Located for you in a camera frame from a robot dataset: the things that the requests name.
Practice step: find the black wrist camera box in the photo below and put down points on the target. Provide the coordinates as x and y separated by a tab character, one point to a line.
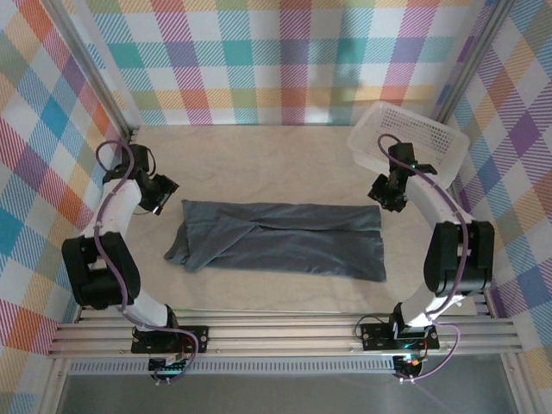
379	190
166	194

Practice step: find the aluminium frame post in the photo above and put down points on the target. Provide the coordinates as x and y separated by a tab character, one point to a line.
470	60
92	73

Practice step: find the grey t-shirt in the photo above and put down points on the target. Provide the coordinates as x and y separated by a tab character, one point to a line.
280	241

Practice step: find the aluminium side rail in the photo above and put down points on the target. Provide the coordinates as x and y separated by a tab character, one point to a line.
92	185
489	302

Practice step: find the green-lit circuit board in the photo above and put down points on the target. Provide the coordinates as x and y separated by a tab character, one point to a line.
170	366
409	362

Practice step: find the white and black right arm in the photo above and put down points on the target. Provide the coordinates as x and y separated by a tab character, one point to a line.
431	202

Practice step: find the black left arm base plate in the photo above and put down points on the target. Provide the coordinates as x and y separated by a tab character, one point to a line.
190	338

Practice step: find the aluminium rail beam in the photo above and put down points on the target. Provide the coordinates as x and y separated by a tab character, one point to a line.
280	334

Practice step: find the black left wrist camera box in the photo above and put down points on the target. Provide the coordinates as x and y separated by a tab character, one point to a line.
166	194

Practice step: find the white perforated plastic basket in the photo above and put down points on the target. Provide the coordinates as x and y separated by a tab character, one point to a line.
422	129

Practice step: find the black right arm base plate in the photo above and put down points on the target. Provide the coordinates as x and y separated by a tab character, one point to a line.
377	336

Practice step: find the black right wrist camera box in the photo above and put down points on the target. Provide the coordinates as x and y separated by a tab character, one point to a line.
379	190

